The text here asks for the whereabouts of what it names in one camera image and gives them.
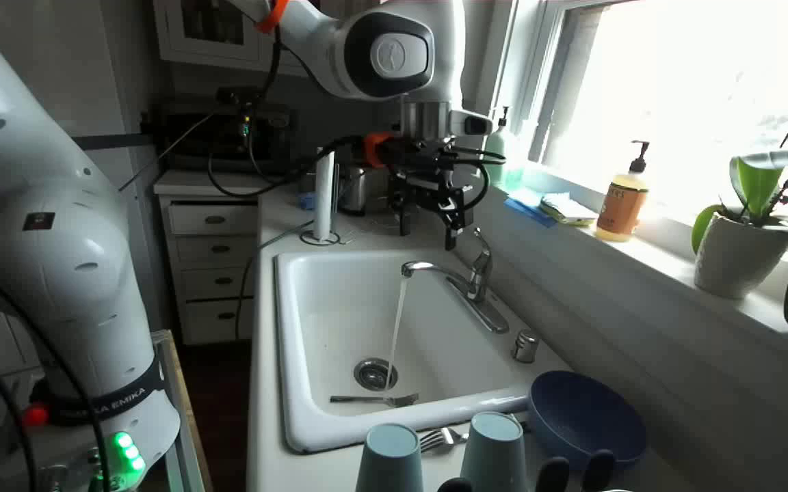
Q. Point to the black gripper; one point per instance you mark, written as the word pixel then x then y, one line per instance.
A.
pixel 426 175

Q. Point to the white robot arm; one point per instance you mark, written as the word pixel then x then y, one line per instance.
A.
pixel 66 265

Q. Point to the white kitchen sink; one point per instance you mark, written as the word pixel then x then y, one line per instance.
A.
pixel 355 325

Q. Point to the chrome sink hole cap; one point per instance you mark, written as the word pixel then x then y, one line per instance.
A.
pixel 526 347

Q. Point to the utensil in sink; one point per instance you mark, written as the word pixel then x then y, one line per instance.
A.
pixel 375 399

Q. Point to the green soap dispenser bottle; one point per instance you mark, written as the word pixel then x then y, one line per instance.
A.
pixel 496 145

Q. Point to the metal canister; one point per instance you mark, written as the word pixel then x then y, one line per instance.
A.
pixel 355 193

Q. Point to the chrome faucet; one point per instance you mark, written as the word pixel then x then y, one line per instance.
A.
pixel 474 286

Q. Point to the blue cloth on sill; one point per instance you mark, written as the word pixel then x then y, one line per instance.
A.
pixel 526 204

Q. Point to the yellow sponge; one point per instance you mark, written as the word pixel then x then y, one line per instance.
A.
pixel 568 212

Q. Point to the orange soap dispenser bottle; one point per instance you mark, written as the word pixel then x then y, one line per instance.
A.
pixel 626 197

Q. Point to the dark appliance on cabinet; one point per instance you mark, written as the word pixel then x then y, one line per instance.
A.
pixel 225 137

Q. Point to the white drawer cabinet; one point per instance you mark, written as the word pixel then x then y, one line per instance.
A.
pixel 211 238

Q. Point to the light blue cup left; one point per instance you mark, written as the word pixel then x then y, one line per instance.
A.
pixel 389 459

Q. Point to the light blue cup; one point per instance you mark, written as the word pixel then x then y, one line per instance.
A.
pixel 389 459
pixel 493 455

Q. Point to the light blue cup right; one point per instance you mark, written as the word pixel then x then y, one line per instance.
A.
pixel 493 455

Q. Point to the potted orchid plant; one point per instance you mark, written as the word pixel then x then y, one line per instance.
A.
pixel 741 243

